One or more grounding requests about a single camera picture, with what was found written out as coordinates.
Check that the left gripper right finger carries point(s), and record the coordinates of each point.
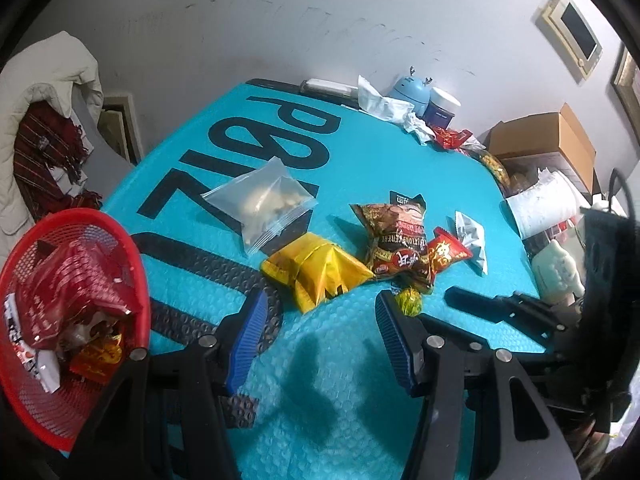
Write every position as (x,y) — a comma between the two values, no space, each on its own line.
(452,370)

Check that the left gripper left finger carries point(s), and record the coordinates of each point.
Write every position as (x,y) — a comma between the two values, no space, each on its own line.
(160,417)

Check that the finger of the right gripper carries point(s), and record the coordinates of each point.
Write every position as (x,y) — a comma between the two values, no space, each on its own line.
(519,310)

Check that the pale green figurine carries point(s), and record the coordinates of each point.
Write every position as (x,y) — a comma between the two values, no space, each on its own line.
(556,274)

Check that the white silver snack bag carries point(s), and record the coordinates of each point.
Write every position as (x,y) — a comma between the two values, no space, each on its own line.
(472,236)

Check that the bright red snack bag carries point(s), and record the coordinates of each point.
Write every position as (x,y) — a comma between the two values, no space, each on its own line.
(443,250)

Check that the small yellow candy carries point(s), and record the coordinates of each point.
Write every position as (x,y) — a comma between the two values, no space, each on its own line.
(410,302)

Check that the red plastic mesh basket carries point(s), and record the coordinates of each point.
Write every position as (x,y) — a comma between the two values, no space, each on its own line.
(88,352)

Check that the yellow patterned snack bag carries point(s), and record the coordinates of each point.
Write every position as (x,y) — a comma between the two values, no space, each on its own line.
(497,170)

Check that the white red snack packet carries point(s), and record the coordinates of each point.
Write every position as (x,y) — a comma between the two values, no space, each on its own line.
(41,364)

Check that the brown red snack bag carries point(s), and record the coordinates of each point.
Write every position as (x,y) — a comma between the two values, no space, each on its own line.
(397,243)

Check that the cardboard box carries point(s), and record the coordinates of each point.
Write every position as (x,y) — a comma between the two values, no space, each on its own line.
(555,140)

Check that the black QR label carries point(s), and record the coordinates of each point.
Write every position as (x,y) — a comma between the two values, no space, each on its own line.
(401,199)

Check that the small red wrapper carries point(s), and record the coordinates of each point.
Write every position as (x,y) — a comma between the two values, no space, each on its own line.
(449,139)

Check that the white lidded blue jar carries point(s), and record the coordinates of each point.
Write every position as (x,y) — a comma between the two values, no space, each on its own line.
(442,107)

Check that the crumpled white tissue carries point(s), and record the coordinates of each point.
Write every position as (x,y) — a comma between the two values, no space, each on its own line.
(397,112)

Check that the clear zip bag with nuts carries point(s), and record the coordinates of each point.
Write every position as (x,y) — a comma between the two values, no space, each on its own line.
(264,201)

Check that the blue deer humidifier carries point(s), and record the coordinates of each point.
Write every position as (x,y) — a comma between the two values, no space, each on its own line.
(414,90)

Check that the red plaid scarf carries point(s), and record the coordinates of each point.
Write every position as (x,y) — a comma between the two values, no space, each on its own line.
(46,140)

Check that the white down jacket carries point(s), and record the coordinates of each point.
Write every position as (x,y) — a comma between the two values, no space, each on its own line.
(49,70)

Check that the wall intercom panel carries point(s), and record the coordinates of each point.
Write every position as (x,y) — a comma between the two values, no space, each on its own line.
(570,34)

